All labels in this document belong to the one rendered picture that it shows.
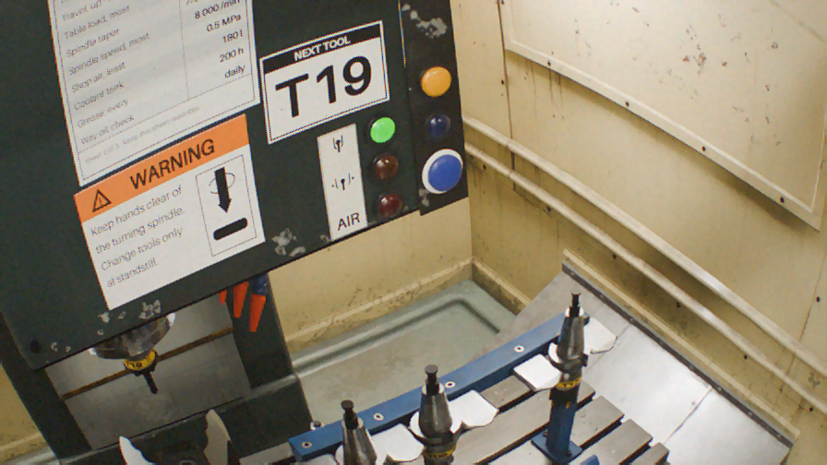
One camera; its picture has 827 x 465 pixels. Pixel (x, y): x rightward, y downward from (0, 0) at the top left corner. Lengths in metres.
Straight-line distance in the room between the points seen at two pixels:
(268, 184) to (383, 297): 1.55
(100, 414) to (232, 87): 1.05
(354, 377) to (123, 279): 1.51
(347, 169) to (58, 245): 0.26
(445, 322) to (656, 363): 0.77
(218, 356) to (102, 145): 1.00
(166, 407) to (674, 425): 1.05
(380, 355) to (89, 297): 1.58
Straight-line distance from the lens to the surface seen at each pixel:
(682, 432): 1.55
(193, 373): 1.48
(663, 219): 1.53
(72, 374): 1.41
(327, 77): 0.57
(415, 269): 2.14
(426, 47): 0.61
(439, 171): 0.64
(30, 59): 0.50
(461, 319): 2.17
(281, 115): 0.57
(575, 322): 1.05
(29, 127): 0.51
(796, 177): 1.23
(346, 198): 0.62
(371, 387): 2.00
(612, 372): 1.67
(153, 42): 0.51
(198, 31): 0.52
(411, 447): 0.99
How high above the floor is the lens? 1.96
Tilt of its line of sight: 33 degrees down
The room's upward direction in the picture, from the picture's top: 6 degrees counter-clockwise
